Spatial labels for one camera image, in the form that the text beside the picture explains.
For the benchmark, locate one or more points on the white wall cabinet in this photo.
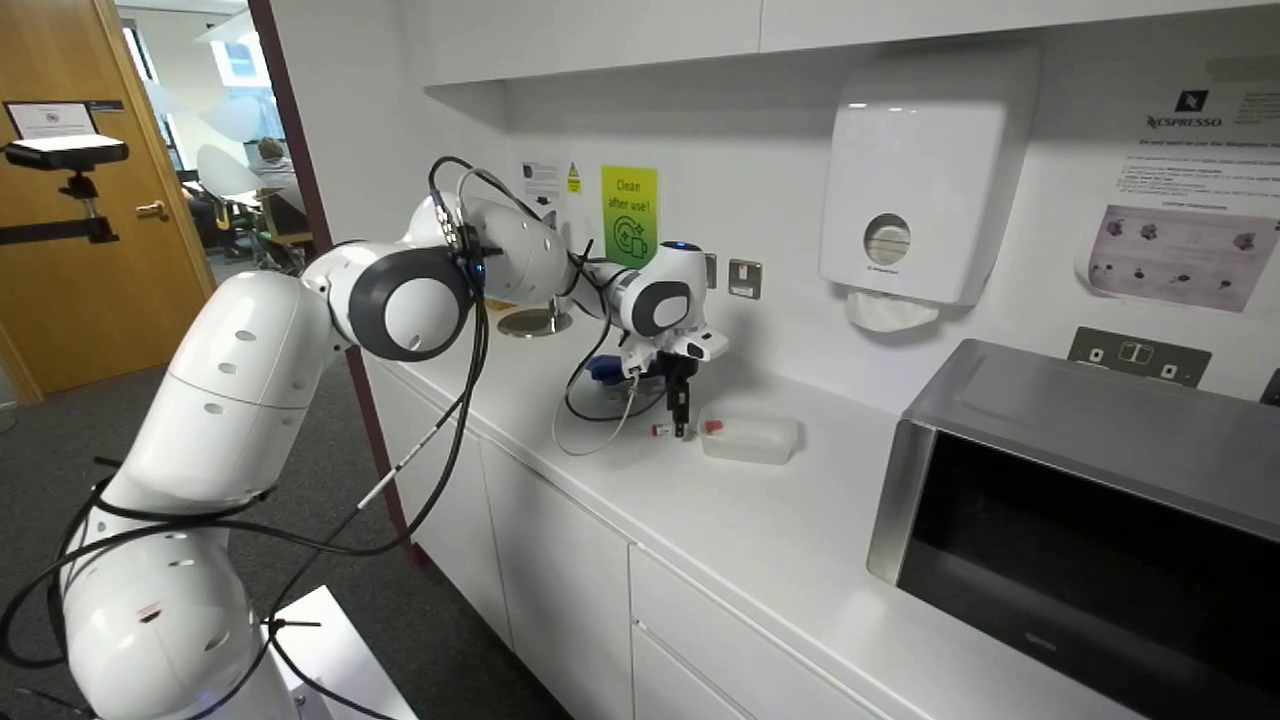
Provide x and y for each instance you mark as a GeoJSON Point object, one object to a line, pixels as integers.
{"type": "Point", "coordinates": [601, 33]}

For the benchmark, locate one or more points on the stainless steel appliance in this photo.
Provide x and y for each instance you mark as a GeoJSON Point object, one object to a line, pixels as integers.
{"type": "Point", "coordinates": [1107, 535]}

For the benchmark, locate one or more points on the wooden door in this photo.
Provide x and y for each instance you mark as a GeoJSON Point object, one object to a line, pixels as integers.
{"type": "Point", "coordinates": [81, 294]}

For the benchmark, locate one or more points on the office chair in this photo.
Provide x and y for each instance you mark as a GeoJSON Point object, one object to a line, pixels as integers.
{"type": "Point", "coordinates": [281, 223]}

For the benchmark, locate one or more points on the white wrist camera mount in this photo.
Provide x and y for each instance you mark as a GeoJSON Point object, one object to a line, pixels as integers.
{"type": "Point", "coordinates": [694, 341]}

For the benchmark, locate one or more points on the small yellow wall sticker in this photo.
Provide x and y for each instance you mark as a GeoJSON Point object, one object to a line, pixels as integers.
{"type": "Point", "coordinates": [574, 176]}

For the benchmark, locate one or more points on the yellow-green wall sign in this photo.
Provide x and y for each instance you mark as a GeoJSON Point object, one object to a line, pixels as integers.
{"type": "Point", "coordinates": [631, 214]}

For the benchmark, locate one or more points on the round metal sink bowl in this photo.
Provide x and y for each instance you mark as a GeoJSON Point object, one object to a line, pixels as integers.
{"type": "Point", "coordinates": [535, 323]}

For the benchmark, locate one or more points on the coffee machine instruction poster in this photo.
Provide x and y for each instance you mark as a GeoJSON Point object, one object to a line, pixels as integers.
{"type": "Point", "coordinates": [1187, 200]}

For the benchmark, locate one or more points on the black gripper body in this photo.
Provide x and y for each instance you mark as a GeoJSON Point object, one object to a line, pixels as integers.
{"type": "Point", "coordinates": [682, 365]}

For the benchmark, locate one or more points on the white base cabinet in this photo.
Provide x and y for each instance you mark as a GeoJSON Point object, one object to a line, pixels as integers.
{"type": "Point", "coordinates": [562, 586]}

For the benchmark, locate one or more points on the white paper towel dispenser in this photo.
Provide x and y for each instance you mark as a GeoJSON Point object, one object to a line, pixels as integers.
{"type": "Point", "coordinates": [920, 173]}

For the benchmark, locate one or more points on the clear plastic lunchbox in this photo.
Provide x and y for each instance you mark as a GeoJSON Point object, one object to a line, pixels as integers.
{"type": "Point", "coordinates": [758, 437]}

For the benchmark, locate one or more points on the silver double wall socket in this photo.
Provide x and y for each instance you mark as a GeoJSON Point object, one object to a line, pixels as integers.
{"type": "Point", "coordinates": [1138, 353]}

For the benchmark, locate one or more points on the whiteboard marker with red cap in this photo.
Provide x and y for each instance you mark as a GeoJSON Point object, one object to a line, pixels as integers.
{"type": "Point", "coordinates": [710, 430]}

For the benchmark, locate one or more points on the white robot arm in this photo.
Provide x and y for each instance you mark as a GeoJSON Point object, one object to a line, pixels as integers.
{"type": "Point", "coordinates": [243, 384]}

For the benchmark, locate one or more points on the laptop on stand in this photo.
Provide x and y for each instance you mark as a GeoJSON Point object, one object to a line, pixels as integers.
{"type": "Point", "coordinates": [61, 134]}

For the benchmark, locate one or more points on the silver wall switch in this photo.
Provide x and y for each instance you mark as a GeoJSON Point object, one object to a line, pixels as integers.
{"type": "Point", "coordinates": [746, 278]}

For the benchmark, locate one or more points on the blue object in clear pack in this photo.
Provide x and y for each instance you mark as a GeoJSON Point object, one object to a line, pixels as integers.
{"type": "Point", "coordinates": [607, 371]}

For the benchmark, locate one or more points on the black laptop stand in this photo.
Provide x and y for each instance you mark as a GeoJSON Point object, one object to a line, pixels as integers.
{"type": "Point", "coordinates": [75, 200]}

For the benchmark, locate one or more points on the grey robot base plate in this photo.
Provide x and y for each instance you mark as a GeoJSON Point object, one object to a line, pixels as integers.
{"type": "Point", "coordinates": [352, 662]}

